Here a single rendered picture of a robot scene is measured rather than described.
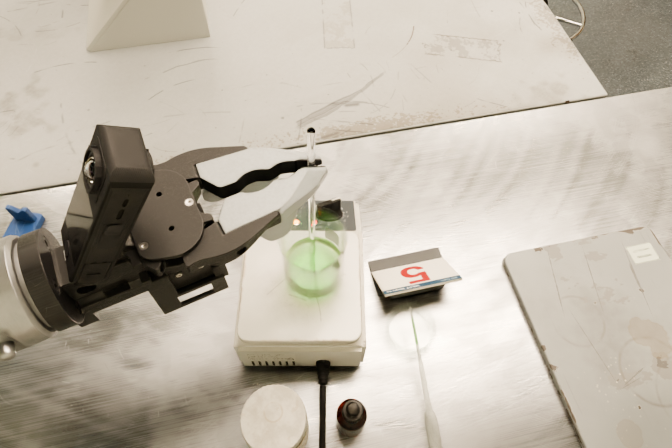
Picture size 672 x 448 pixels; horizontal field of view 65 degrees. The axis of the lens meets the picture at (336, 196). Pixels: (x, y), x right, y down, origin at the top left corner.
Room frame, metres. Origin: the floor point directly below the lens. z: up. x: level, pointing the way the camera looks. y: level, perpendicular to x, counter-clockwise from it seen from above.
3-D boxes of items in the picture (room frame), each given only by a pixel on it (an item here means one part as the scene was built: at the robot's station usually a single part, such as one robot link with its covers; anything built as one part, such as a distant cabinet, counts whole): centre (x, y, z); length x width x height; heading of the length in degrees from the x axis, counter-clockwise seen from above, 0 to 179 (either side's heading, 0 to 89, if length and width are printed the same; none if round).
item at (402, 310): (0.19, -0.09, 0.91); 0.06 x 0.06 x 0.02
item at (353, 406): (0.10, -0.02, 0.93); 0.03 x 0.03 x 0.07
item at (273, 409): (0.08, 0.05, 0.94); 0.06 x 0.06 x 0.08
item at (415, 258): (0.26, -0.09, 0.92); 0.09 x 0.06 x 0.04; 105
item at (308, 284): (0.22, 0.02, 1.03); 0.07 x 0.06 x 0.08; 6
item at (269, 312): (0.21, 0.03, 0.98); 0.12 x 0.12 x 0.01; 2
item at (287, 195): (0.20, 0.04, 1.13); 0.09 x 0.03 x 0.06; 117
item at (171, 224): (0.17, 0.15, 1.13); 0.12 x 0.08 x 0.09; 118
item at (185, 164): (0.21, 0.10, 1.16); 0.09 x 0.05 x 0.02; 119
